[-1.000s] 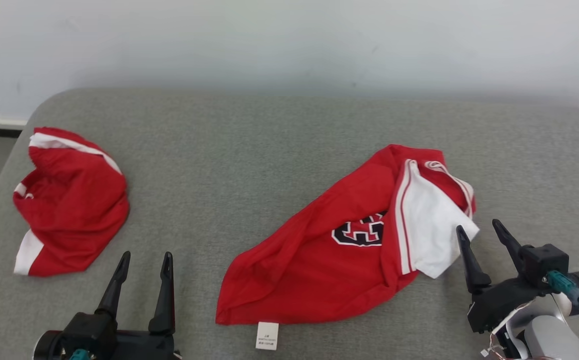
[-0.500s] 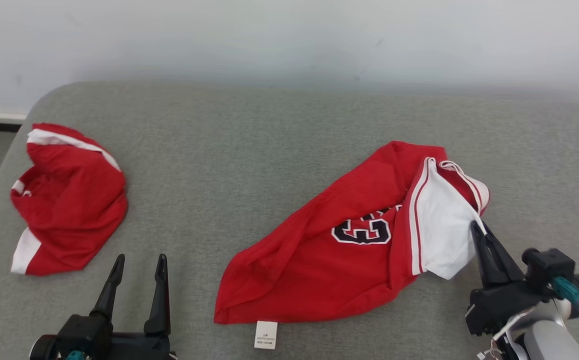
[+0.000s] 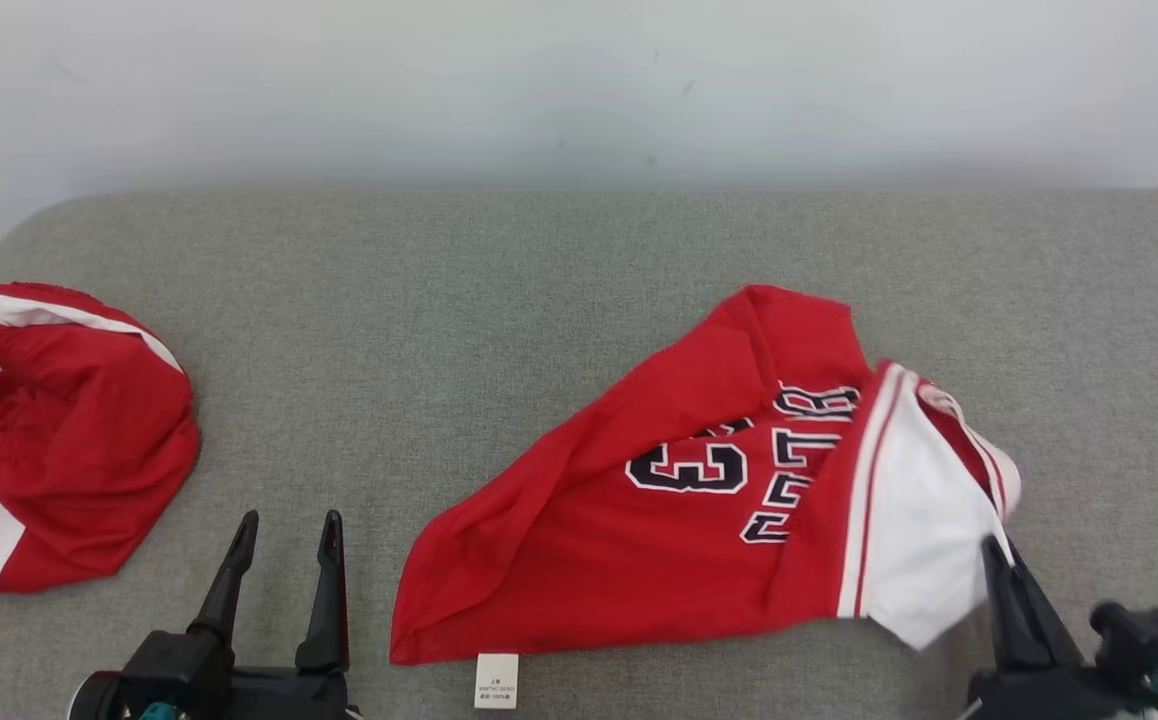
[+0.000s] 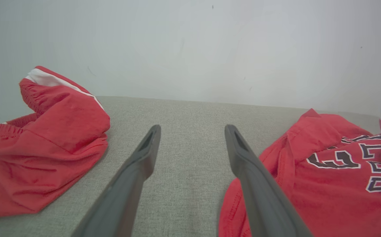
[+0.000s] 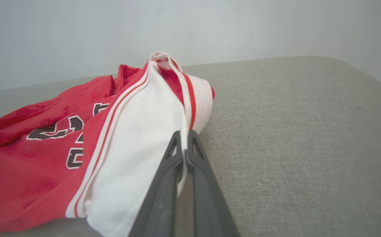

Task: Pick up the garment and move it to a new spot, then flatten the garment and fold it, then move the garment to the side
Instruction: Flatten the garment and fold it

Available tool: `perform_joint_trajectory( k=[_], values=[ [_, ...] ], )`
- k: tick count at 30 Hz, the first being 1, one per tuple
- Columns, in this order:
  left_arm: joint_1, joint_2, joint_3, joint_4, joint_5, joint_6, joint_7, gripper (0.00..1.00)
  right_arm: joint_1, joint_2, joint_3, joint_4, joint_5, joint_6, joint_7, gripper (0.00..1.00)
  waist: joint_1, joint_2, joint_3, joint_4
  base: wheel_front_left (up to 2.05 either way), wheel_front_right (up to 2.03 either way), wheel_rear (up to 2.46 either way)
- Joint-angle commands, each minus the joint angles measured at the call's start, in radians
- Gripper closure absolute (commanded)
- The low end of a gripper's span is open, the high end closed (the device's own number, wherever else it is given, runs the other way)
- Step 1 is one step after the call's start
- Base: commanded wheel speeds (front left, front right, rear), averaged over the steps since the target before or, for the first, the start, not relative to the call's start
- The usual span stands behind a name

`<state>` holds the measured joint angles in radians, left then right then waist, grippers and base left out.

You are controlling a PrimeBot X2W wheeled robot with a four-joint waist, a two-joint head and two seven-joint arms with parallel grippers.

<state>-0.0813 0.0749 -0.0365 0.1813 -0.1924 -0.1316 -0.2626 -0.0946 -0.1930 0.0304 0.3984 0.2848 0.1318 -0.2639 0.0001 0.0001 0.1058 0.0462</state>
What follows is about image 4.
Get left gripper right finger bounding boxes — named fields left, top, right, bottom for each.
left=224, top=124, right=313, bottom=237

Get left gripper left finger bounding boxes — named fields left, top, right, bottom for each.
left=71, top=124, right=162, bottom=237

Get red shorts with white trim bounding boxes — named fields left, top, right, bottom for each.
left=218, top=109, right=381, bottom=237

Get red shorts with white stripe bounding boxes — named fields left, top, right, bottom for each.
left=0, top=66, right=111, bottom=221

